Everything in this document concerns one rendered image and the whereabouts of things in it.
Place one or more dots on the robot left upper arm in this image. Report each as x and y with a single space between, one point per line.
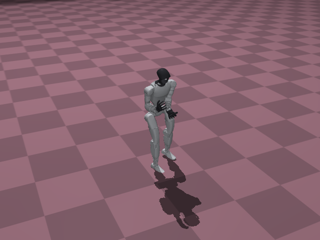
173 85

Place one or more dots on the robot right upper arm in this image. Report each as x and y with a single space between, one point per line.
148 91

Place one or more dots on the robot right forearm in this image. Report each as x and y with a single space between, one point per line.
151 109

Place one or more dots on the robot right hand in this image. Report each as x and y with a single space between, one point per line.
159 107

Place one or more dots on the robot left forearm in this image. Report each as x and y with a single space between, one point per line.
168 105

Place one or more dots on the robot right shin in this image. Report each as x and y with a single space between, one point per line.
155 152

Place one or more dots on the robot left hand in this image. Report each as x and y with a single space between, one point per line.
171 113

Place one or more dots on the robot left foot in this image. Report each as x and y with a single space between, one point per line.
169 154

